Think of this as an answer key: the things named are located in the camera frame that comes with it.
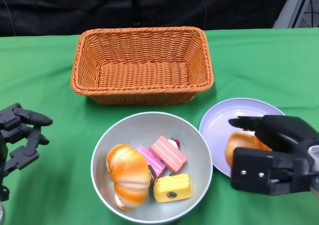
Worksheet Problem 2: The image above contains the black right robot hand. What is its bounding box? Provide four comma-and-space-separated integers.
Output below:
228, 114, 319, 154

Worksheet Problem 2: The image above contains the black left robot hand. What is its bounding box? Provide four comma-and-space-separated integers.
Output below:
0, 103, 53, 180

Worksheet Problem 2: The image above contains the ring-shaped orange striped bread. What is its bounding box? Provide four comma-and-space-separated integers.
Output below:
225, 129, 272, 166

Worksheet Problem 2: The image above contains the croissant-shaped orange striped bread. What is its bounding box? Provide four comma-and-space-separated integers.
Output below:
106, 144, 152, 211

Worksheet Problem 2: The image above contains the grey round bowl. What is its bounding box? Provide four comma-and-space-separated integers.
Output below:
91, 112, 214, 223

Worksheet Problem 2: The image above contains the lavender round plate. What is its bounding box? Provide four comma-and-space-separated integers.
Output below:
198, 97, 286, 178

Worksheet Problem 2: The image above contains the salmon toy cake with cherry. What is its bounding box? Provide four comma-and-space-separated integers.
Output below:
149, 135, 187, 173

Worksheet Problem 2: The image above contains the yellow toy cake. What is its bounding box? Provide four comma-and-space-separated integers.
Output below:
153, 173, 193, 203

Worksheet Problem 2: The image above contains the magenta pink toy cake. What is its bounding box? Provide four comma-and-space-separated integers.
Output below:
136, 145, 167, 178

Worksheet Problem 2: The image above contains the orange wicker basket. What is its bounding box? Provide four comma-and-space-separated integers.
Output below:
70, 26, 214, 106

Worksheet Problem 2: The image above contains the black backdrop cloth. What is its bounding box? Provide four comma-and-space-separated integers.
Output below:
0, 0, 294, 38

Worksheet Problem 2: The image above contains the black pole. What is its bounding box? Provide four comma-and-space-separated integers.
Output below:
132, 0, 141, 25

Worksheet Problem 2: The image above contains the aluminium frame post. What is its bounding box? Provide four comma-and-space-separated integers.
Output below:
273, 0, 316, 28

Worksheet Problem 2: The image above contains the thin black hanging cable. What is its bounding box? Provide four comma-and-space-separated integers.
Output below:
200, 0, 208, 31

